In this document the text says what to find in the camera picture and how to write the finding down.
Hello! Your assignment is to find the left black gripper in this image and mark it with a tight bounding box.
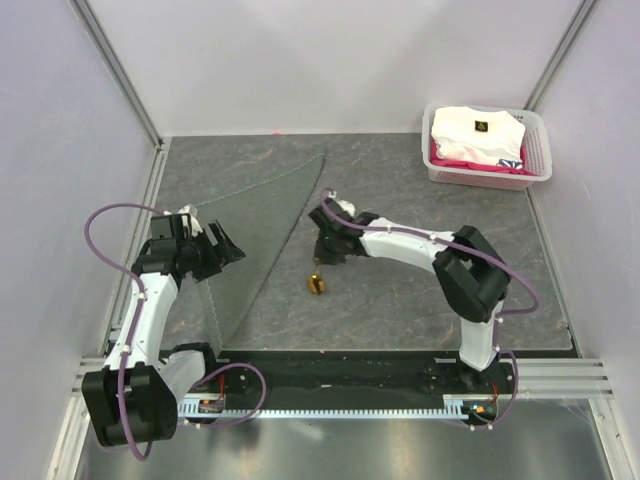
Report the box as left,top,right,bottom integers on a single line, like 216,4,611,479
177,221,244,284

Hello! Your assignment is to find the grey cloth napkin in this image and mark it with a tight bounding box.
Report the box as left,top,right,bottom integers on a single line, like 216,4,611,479
197,153,326,353

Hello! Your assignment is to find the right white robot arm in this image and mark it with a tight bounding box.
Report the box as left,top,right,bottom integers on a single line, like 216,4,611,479
309,199,511,394

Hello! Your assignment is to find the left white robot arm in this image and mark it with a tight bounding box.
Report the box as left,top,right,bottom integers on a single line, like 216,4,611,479
81,205,245,447

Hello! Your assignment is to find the pink folded cloth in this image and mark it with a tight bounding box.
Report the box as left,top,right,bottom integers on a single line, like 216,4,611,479
429,141,534,176

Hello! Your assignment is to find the white folded shirt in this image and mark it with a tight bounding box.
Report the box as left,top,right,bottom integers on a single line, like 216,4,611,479
430,106,526,170

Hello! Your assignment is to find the white plastic basket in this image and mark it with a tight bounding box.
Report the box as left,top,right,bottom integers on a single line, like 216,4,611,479
421,104,552,191

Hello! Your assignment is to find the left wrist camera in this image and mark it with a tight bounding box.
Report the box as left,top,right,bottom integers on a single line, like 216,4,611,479
163,204,204,237

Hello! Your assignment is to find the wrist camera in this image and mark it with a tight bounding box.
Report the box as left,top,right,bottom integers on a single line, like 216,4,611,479
163,204,204,237
325,197,356,221

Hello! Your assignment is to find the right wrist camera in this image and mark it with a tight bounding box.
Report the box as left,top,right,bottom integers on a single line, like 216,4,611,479
325,197,356,221

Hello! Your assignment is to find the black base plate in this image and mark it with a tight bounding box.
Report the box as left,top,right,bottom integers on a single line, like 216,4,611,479
190,350,518,408

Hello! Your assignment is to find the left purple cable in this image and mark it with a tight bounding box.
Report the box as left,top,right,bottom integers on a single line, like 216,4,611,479
83,202,269,462

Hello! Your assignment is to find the light blue cable duct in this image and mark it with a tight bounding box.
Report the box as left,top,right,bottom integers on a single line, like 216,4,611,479
178,394,496,422

